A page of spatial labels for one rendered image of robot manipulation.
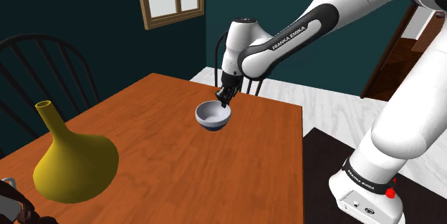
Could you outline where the grey bowl with blue base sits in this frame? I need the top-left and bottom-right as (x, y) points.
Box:
(195, 100), (232, 132)

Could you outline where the black spindle-back chair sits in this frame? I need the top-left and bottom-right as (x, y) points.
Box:
(0, 34), (101, 158)
(213, 30), (264, 97)

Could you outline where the wooden table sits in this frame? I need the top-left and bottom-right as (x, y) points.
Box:
(0, 72), (304, 224)

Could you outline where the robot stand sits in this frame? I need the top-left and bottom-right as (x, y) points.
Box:
(302, 127), (447, 224)

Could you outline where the yellow long-necked vase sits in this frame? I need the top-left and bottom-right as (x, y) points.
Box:
(33, 100), (120, 204)

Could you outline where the brown wooden door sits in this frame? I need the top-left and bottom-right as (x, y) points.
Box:
(360, 1), (447, 103)

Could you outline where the dark brown and grey object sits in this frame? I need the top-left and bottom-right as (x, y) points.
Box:
(0, 176), (59, 224)

